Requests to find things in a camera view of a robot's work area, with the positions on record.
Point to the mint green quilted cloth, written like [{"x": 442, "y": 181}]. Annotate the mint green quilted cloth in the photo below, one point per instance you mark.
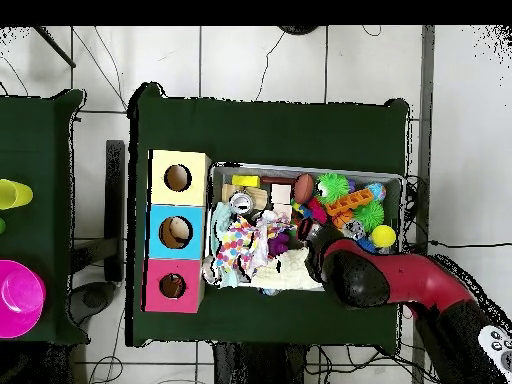
[{"x": 220, "y": 220}]

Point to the colourful dotted cloth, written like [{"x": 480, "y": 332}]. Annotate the colourful dotted cloth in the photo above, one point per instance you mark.
[{"x": 236, "y": 244}]

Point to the purple toy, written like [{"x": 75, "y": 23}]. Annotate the purple toy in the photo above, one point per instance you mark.
[{"x": 278, "y": 244}]

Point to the cream knitted cloth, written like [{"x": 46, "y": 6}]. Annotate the cream knitted cloth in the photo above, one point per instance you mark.
[{"x": 288, "y": 270}]

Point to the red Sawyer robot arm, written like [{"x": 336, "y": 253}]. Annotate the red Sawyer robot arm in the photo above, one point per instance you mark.
[{"x": 412, "y": 280}]

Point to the wooden box with three holes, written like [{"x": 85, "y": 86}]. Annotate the wooden box with three holes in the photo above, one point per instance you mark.
[{"x": 160, "y": 192}]

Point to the pale wooden cube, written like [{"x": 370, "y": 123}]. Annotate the pale wooden cube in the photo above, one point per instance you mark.
[{"x": 281, "y": 193}]

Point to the brown toy football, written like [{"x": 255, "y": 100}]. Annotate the brown toy football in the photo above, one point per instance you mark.
[{"x": 304, "y": 188}]

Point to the green spiky ball with eyes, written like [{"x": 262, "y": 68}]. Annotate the green spiky ball with eyes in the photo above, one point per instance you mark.
[{"x": 332, "y": 187}]

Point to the dark green table cloth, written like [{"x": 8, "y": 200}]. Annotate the dark green table cloth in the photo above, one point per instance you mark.
[
  {"x": 36, "y": 140},
  {"x": 280, "y": 132}
]

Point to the orange building block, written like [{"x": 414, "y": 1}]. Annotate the orange building block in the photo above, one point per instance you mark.
[{"x": 350, "y": 202}]

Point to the yellow ball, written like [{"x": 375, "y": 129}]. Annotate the yellow ball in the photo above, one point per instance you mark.
[{"x": 383, "y": 236}]

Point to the black flat panel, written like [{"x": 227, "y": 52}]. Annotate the black flat panel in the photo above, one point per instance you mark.
[{"x": 114, "y": 208}]

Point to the grey rounded stand foot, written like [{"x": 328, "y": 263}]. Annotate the grey rounded stand foot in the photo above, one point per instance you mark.
[{"x": 92, "y": 300}]

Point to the black round base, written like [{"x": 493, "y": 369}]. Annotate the black round base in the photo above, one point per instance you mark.
[{"x": 298, "y": 29}]

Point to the yellow-green plastic cup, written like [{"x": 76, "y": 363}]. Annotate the yellow-green plastic cup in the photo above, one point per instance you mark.
[{"x": 14, "y": 194}]

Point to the pink plastic bowl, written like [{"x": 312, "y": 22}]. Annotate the pink plastic bowl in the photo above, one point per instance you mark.
[{"x": 20, "y": 300}]

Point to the small green object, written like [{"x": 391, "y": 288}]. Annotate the small green object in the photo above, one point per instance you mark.
[{"x": 2, "y": 226}]

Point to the black rod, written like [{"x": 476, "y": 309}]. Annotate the black rod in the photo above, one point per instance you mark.
[{"x": 56, "y": 47}]

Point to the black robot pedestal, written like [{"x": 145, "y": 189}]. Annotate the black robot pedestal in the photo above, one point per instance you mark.
[{"x": 256, "y": 368}]

